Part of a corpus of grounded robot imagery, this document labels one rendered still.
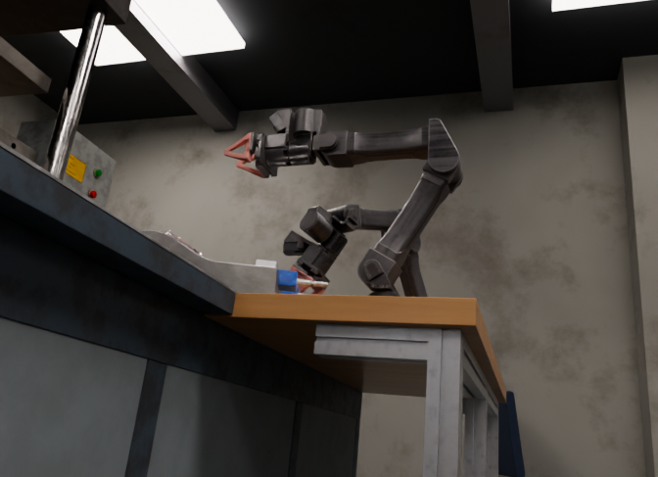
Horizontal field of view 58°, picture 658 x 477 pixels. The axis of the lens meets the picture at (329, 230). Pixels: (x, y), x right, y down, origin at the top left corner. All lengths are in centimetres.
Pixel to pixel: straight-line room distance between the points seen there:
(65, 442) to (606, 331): 354
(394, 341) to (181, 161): 441
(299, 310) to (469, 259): 323
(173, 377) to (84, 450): 19
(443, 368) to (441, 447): 10
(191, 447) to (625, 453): 319
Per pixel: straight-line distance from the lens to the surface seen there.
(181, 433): 95
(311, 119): 137
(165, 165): 525
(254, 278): 99
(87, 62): 203
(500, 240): 412
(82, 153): 217
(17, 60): 195
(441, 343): 87
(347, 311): 88
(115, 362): 79
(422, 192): 122
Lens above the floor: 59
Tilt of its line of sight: 19 degrees up
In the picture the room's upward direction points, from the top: 6 degrees clockwise
